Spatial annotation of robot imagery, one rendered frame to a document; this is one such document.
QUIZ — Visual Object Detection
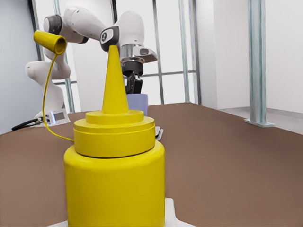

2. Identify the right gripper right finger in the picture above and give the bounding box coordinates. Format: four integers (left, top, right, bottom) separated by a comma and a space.
164, 197, 191, 227

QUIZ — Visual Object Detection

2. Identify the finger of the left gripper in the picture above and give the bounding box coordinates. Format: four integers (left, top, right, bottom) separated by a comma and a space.
133, 75, 143, 95
125, 73, 135, 94

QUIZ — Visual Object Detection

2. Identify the pale blue cup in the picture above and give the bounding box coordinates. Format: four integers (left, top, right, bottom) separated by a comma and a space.
126, 93, 149, 117

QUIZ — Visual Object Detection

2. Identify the yellow sauce bottle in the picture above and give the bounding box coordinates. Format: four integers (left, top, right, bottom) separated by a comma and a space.
63, 45, 166, 227

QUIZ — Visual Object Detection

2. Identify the yellow tethered bottle cap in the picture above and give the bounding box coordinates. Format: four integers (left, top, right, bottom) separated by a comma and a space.
33, 30, 75, 142

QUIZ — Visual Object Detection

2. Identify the silver frame post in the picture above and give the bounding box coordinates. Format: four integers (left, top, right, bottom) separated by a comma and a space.
243, 0, 275, 128
178, 0, 202, 105
52, 0, 76, 114
151, 0, 166, 105

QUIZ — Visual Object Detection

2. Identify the black cable loop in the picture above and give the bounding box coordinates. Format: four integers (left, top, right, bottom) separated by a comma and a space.
11, 117, 45, 131

